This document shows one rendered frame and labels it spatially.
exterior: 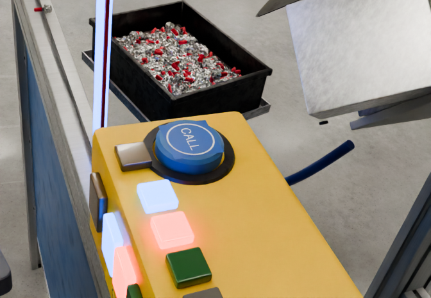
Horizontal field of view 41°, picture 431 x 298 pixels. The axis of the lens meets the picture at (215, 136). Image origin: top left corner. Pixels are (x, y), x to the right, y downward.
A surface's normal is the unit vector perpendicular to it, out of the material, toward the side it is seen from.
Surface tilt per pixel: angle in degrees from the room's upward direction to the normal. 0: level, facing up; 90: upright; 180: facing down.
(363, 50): 55
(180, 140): 0
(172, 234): 0
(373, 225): 0
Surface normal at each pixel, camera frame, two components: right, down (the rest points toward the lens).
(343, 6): -0.35, -0.05
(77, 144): 0.15, -0.77
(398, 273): -0.92, 0.13
